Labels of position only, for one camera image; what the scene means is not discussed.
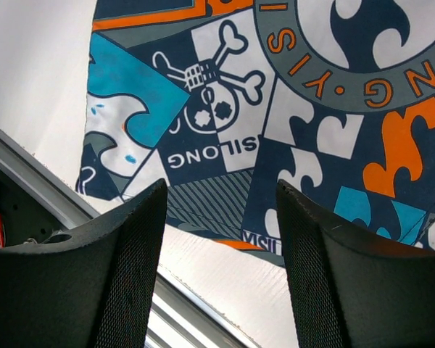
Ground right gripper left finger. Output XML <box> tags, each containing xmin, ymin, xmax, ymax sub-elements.
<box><xmin>0</xmin><ymin>179</ymin><xmax>167</xmax><ymax>347</ymax></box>

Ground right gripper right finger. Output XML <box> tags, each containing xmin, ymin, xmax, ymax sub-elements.
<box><xmin>276</xmin><ymin>180</ymin><xmax>435</xmax><ymax>347</ymax></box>

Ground colourful patterned shorts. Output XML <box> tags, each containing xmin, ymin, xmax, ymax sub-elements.
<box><xmin>75</xmin><ymin>1</ymin><xmax>435</xmax><ymax>265</ymax></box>

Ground aluminium rail beam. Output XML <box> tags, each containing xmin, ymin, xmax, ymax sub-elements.
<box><xmin>0</xmin><ymin>129</ymin><xmax>254</xmax><ymax>347</ymax></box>

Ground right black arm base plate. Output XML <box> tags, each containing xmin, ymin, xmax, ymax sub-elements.
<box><xmin>0</xmin><ymin>171</ymin><xmax>63</xmax><ymax>247</ymax></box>

